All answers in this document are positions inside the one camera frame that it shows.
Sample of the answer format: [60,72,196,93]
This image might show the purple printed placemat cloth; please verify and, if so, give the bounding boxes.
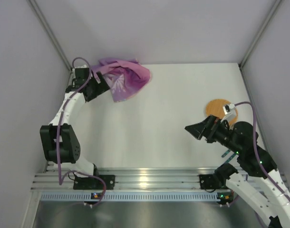
[91,58,152,103]

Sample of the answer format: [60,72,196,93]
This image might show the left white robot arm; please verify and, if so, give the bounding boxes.
[39,65,110,178]

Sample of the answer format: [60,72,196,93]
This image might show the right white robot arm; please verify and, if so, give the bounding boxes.
[185,115,290,228]

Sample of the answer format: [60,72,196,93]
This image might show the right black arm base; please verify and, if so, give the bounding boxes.
[199,174,228,191]

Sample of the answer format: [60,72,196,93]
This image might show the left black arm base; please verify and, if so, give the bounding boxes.
[73,175,116,190]

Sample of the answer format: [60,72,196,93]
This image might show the round woven bamboo plate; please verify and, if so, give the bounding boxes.
[205,99,238,126]

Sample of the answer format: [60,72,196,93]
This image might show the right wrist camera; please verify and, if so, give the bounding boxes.
[221,103,236,122]

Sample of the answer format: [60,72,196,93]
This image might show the spoon with teal handle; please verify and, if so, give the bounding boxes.
[221,150,231,158]

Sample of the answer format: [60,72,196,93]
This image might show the fork with teal handle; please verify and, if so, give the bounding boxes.
[224,153,237,163]

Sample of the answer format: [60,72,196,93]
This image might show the left aluminium frame post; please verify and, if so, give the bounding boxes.
[26,0,71,71]

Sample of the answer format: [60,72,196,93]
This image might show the aluminium frame post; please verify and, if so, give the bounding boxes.
[238,0,284,70]
[26,0,71,71]

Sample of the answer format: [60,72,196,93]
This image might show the aluminium mounting rail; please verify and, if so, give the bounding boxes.
[30,167,288,190]

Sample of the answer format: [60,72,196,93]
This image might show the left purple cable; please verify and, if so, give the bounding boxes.
[56,57,106,206]

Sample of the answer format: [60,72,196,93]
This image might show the perforated grey cable duct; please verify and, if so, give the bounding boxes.
[40,191,233,201]

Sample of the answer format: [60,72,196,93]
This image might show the right aluminium frame post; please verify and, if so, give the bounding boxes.
[238,0,284,70]

